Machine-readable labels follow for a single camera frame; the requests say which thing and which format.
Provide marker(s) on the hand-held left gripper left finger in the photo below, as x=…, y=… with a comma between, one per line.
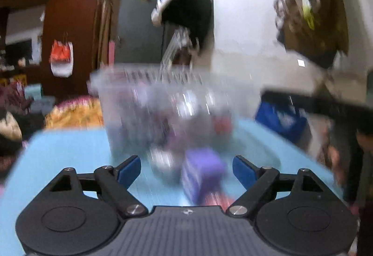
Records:
x=130, y=169

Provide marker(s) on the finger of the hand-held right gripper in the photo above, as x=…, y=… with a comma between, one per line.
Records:
x=320, y=106

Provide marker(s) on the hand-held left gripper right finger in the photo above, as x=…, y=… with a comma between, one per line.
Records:
x=243, y=170

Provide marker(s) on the purple and white box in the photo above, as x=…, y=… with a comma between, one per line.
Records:
x=202, y=171

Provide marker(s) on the clear plastic basket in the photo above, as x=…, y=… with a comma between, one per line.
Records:
x=145, y=98

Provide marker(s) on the blue tote bag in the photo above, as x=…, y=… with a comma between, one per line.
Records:
x=281, y=120

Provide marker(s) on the brown hanging bag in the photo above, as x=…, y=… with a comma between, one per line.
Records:
x=317, y=31

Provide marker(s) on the orange patterned blanket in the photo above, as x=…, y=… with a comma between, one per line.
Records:
x=75, y=113

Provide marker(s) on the grey blue cloth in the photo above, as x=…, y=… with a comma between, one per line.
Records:
x=44, y=104

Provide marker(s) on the pile of dark clothes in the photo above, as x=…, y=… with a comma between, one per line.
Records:
x=11, y=133

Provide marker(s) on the teal box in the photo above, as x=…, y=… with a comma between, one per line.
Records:
x=33, y=91

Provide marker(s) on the white clothes hanger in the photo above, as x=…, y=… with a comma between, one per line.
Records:
x=172, y=49

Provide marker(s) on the white and red plastic bag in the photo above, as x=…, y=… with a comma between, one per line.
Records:
x=61, y=59

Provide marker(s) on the grey door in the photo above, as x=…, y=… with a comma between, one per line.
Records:
x=137, y=26

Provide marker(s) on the black hanging garment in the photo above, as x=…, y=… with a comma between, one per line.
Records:
x=189, y=15

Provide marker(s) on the black television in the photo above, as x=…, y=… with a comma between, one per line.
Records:
x=19, y=52

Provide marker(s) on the brown wooden wardrobe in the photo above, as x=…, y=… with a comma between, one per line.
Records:
x=70, y=5

